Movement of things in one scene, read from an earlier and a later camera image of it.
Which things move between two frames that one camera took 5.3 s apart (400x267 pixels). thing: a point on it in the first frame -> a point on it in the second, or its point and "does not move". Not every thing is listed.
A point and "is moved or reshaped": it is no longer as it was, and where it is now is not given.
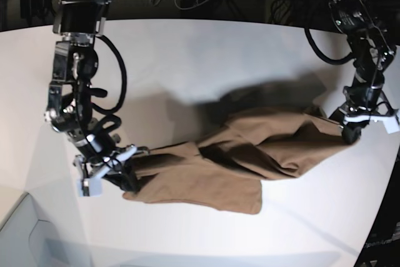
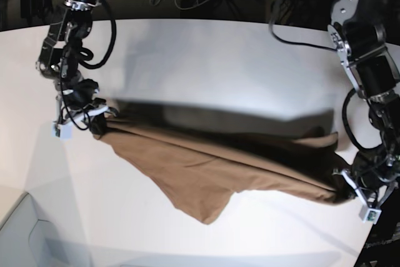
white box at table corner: x=26 y=241 does not move
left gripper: x=108 y=163 -> x=78 y=103
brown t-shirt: x=225 y=170 is moved or reshaped
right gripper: x=365 y=95 -> x=375 y=169
